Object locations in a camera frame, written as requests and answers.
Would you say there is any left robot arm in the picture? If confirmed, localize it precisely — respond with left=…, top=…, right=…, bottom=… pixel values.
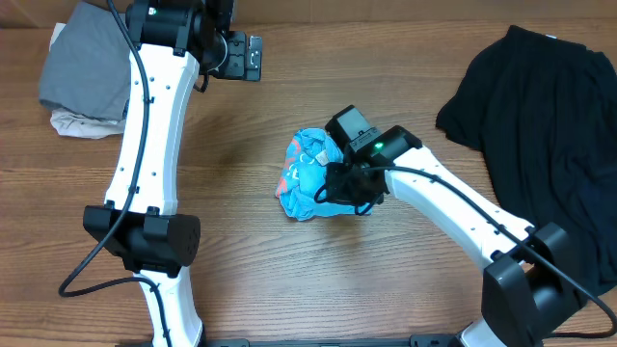
left=83, top=0, right=262, bottom=346

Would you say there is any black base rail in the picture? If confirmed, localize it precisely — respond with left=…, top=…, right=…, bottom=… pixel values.
left=115, top=333, right=464, bottom=347

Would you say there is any light blue t-shirt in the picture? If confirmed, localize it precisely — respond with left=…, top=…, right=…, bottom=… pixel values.
left=275, top=128, right=355, bottom=222

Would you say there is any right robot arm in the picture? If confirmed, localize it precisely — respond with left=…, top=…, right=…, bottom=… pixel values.
left=314, top=106, right=587, bottom=346

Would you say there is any black t-shirt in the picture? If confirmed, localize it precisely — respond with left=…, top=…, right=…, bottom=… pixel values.
left=436, top=26, right=616, bottom=295

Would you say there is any folded grey garment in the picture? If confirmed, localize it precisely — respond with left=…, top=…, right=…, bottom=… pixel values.
left=39, top=2, right=130, bottom=121

